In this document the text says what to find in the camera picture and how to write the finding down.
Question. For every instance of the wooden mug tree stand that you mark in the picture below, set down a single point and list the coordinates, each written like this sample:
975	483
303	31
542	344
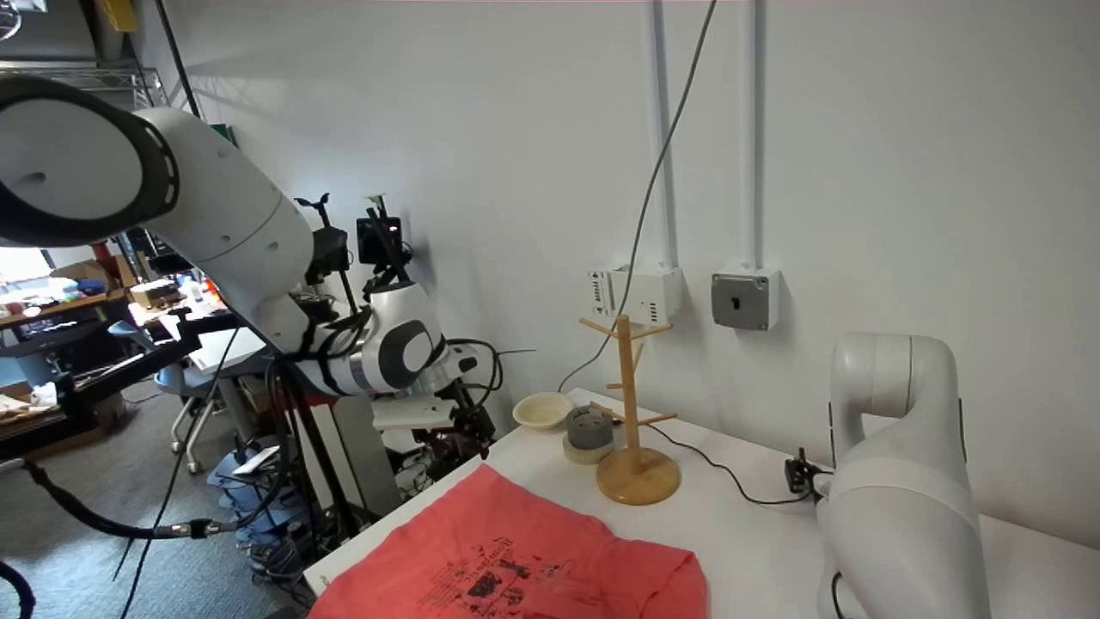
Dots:
626	388

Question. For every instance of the idle white robot arm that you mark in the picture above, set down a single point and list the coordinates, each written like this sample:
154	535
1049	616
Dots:
905	518

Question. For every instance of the gray office chair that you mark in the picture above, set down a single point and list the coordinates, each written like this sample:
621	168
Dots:
217	356

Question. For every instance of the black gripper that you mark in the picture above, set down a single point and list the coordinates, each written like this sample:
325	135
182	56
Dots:
468	412

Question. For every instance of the white wall conduit pipe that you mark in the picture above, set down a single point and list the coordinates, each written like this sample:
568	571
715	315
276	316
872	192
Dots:
664	126
758	126

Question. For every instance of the black slanted pole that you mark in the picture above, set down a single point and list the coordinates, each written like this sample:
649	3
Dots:
174	52

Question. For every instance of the cluttered wooden workbench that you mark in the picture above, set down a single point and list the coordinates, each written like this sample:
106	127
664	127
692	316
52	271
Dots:
68	308

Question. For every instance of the white cabinet panel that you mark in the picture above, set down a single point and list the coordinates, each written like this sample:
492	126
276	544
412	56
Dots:
347	447

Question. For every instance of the black robot stand frame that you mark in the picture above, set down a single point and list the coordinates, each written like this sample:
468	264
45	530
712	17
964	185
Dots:
310	458

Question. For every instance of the blue plastic crate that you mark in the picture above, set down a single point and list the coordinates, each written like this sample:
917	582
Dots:
251	485

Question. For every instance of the gray junction box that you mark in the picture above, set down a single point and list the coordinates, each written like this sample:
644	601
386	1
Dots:
744	299

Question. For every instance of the small black clip device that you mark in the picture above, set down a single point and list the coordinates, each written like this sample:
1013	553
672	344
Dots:
801	473

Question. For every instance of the yellow shelf object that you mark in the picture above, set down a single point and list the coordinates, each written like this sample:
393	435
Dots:
118	15

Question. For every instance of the plain white wall box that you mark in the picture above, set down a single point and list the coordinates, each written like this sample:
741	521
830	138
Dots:
660	292

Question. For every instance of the white outlet box black print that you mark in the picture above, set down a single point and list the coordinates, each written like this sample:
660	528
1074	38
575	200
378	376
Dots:
605	295

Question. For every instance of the black stereo camera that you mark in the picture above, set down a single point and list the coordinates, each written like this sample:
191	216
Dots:
381	234

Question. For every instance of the black tripod head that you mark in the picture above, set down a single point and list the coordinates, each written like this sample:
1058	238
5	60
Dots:
329	247

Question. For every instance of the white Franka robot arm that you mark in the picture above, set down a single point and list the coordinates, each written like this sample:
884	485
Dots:
229	216

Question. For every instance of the coral red cloth shirt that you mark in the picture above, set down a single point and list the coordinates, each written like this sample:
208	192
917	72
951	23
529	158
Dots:
518	551

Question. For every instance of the cream plastic bowl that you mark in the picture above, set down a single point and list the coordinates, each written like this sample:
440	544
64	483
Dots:
542	409

